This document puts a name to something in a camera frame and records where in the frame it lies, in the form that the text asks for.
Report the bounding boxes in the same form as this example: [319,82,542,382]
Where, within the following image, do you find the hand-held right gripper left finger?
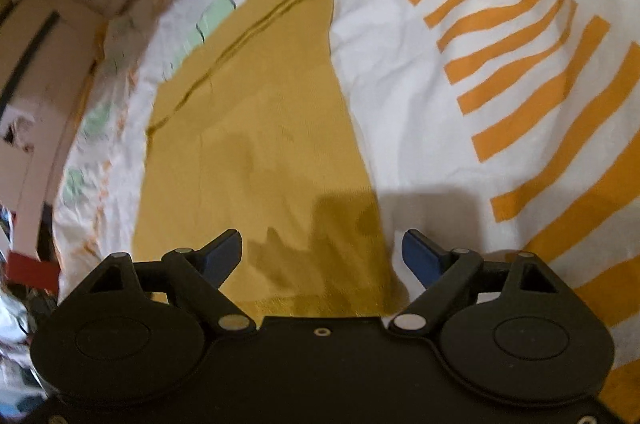
[85,229,256,335]

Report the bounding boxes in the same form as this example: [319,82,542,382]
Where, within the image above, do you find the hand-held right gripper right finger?
[387,228,563,335]

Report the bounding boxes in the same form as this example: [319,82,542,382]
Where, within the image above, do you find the mustard yellow knit sweater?
[132,0,408,320]

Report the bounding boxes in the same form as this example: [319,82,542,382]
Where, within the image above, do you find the white printed duvet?
[52,0,640,424]

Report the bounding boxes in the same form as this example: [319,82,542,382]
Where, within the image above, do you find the red box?
[6,251,60,293]

